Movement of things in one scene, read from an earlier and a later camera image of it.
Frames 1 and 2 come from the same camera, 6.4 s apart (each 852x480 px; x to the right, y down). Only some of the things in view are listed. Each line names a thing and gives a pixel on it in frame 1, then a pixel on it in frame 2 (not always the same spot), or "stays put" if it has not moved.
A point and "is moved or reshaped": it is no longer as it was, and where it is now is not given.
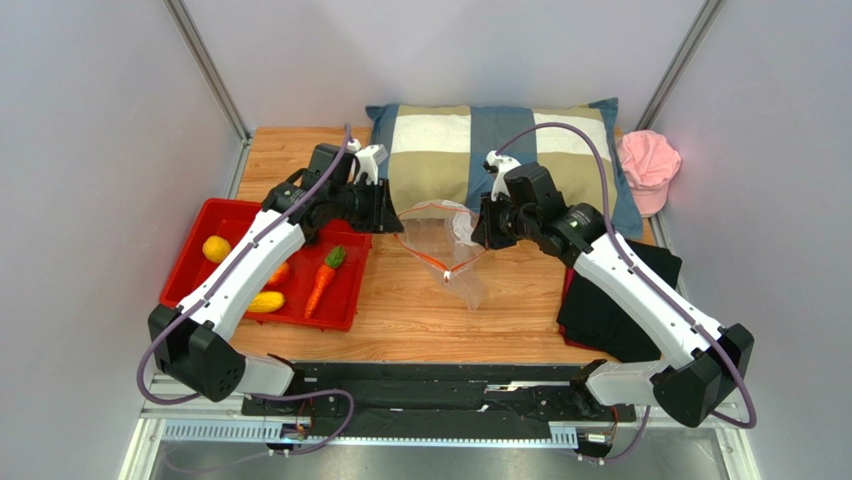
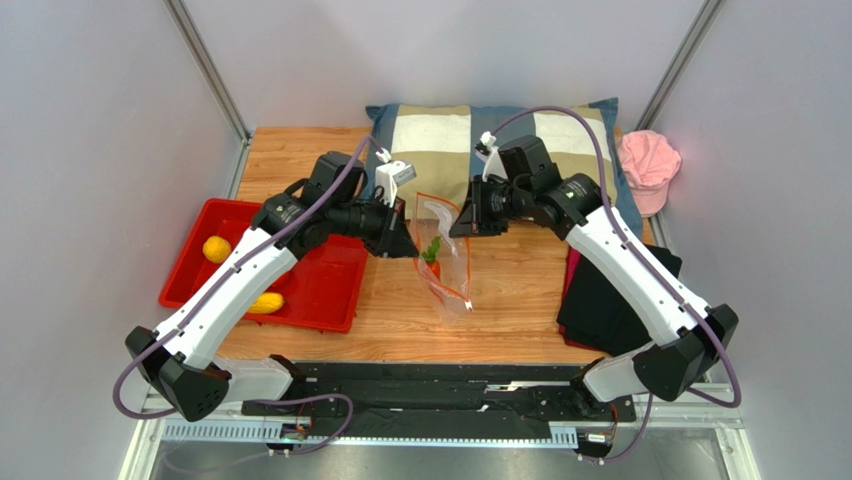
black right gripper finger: x=483 y=224 → x=477 y=199
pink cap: x=649 y=163 stays put
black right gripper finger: x=482 y=233 → x=463 y=225
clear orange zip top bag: x=439 y=234 is moved or reshaped
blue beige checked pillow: x=428 y=153 stays put
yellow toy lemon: x=267 y=301 stays put
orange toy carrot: x=324 y=277 → x=431 y=256
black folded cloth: x=598 y=321 stays put
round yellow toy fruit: x=216 y=248 stays put
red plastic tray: x=327 y=275 stays put
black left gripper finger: x=388 y=221 → x=398 y=243
